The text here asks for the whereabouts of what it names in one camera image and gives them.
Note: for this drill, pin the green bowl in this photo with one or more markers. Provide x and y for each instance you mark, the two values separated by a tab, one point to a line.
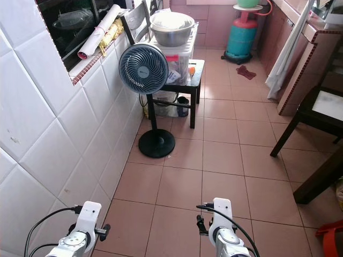
247	2

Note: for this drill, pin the yellow bundle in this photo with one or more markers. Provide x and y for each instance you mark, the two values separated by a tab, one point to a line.
111	36

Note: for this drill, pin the small dark red rag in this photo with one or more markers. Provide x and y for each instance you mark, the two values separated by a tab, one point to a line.
245	72

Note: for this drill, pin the rolled white paper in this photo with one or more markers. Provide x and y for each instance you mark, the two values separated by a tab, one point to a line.
99	35

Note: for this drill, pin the brown tiled kitchen counter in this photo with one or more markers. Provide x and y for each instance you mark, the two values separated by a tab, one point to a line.
308	59

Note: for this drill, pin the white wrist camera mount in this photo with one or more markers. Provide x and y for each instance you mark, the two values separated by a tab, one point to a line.
90	217
221	213

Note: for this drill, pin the clear plastic storage box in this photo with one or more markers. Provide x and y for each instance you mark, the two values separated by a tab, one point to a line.
181	59

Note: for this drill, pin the dark wooden table leg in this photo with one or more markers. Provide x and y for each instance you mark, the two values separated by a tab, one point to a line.
319	182

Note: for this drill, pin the teal gas cylinder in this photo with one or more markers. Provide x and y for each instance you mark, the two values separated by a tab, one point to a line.
241	36

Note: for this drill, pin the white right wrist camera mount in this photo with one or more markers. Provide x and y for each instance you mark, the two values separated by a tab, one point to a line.
221	213

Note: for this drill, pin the grey standing fan black base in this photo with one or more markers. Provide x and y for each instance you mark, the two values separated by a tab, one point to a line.
143	68

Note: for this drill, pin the dark wooden chair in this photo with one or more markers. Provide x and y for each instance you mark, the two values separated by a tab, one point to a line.
308	115

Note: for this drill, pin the white plastic bag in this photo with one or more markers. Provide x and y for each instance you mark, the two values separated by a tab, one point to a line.
163	104

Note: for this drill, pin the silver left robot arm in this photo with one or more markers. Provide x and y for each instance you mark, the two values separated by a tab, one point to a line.
69	249

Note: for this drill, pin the small black side table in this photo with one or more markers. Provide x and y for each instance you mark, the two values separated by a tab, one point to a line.
197	80

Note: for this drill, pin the large metal basin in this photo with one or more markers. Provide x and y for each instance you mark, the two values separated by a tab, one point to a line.
172	31

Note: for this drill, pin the red plastic item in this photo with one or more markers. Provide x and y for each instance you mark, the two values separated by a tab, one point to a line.
331	241

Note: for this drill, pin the white hanging cloth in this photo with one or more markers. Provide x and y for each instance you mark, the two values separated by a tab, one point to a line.
289	56

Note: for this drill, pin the black chair backrest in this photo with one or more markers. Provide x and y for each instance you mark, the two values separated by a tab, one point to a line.
135	20

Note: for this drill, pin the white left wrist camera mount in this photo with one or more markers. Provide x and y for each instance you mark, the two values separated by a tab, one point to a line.
90	217

